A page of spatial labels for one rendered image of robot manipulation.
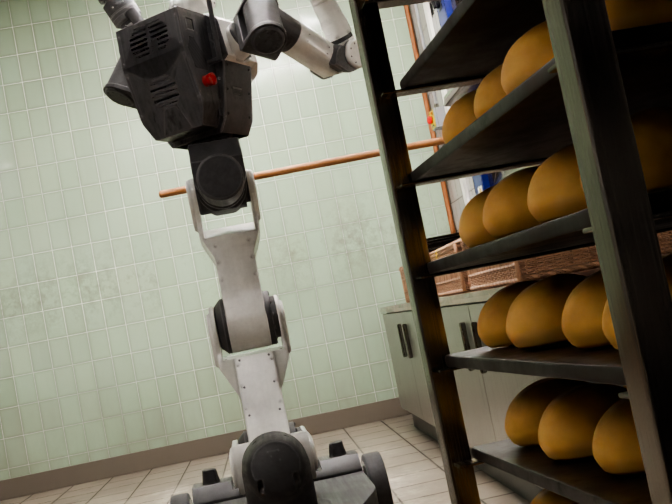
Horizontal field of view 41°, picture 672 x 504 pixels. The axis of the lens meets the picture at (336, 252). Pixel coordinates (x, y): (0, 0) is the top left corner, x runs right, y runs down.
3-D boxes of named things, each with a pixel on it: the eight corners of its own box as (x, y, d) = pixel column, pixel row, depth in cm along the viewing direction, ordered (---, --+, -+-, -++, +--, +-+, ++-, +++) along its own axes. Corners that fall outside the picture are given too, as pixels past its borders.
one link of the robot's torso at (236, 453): (322, 483, 210) (311, 426, 210) (237, 502, 207) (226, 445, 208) (315, 469, 230) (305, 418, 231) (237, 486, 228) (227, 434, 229)
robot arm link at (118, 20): (138, 9, 272) (159, 41, 273) (108, 24, 268) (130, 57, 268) (145, -7, 262) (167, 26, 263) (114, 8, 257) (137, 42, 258)
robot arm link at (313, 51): (362, 85, 242) (301, 46, 227) (329, 93, 251) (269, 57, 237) (370, 46, 245) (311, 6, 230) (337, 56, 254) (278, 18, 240)
